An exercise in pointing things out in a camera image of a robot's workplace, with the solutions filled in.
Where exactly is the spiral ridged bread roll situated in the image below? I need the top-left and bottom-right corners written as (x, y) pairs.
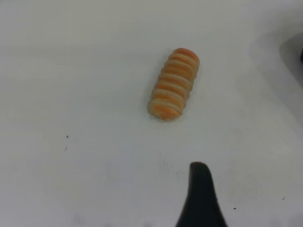
top-left (148, 47), bottom-right (201, 122)

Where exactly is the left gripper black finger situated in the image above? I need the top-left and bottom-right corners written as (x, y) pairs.
top-left (174, 161), bottom-right (229, 227)

